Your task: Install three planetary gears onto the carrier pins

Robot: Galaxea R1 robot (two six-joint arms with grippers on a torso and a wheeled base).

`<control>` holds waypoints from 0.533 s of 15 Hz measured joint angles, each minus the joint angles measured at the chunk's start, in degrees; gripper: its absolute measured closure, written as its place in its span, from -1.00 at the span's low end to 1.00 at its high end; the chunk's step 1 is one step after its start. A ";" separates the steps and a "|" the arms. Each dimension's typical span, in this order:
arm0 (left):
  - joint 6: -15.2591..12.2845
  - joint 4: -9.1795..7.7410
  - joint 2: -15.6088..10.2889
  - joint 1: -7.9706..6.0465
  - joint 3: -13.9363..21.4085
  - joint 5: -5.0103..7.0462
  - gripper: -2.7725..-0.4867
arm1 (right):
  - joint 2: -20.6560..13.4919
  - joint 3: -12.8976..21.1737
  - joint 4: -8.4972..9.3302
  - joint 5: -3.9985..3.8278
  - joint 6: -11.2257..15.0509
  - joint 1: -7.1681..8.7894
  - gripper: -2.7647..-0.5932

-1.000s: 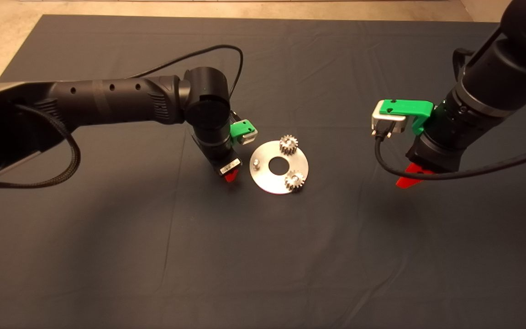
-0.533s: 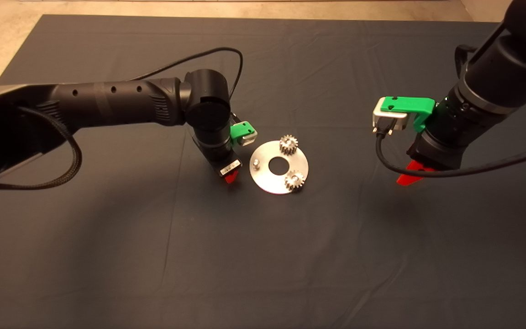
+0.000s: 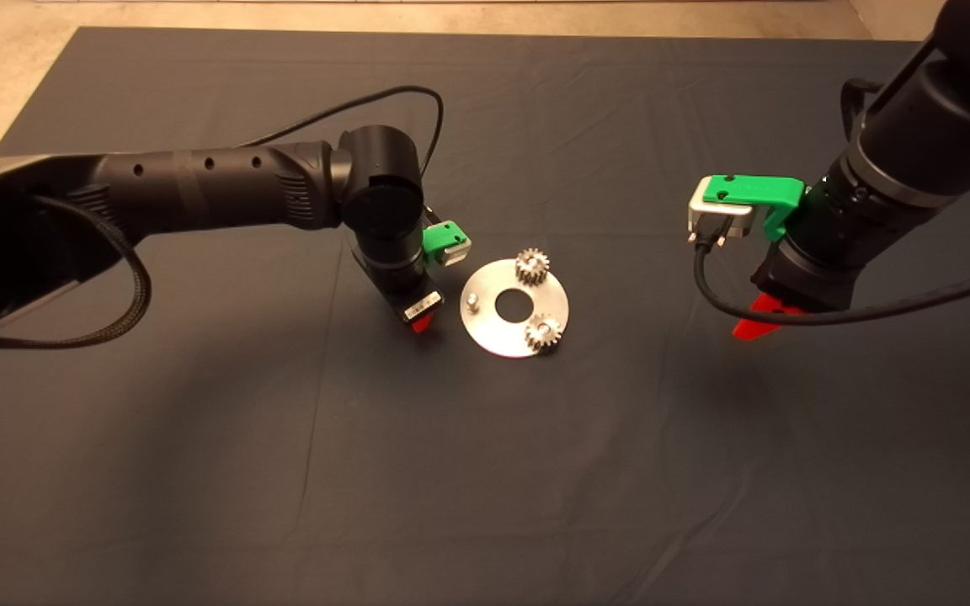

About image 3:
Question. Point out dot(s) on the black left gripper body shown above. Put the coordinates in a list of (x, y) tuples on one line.
[(413, 299)]

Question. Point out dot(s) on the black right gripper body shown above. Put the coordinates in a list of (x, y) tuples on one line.
[(809, 273)]

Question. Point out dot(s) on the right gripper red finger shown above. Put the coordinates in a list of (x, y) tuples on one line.
[(761, 320)]

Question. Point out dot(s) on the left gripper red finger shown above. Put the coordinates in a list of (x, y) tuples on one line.
[(423, 326)]

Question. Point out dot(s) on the small steel planetary gear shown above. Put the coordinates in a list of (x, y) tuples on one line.
[(534, 336), (533, 268)]

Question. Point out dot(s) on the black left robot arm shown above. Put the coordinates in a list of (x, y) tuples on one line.
[(199, 189)]

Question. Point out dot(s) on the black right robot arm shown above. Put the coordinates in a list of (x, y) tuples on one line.
[(914, 135)]

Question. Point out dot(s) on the round metal carrier plate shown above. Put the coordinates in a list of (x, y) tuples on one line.
[(493, 332)]

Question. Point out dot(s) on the dark grey table cloth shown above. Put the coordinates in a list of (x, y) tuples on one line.
[(485, 505)]

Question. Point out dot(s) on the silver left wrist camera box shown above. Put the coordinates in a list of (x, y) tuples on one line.
[(455, 251)]

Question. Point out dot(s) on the green left camera mount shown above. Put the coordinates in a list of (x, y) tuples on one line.
[(436, 238)]

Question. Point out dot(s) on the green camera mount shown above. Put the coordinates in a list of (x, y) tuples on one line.
[(754, 191), (436, 238)]

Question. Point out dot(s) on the green right camera mount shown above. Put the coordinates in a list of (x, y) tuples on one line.
[(754, 191)]

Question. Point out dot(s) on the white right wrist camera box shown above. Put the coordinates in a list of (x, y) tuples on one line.
[(712, 215)]

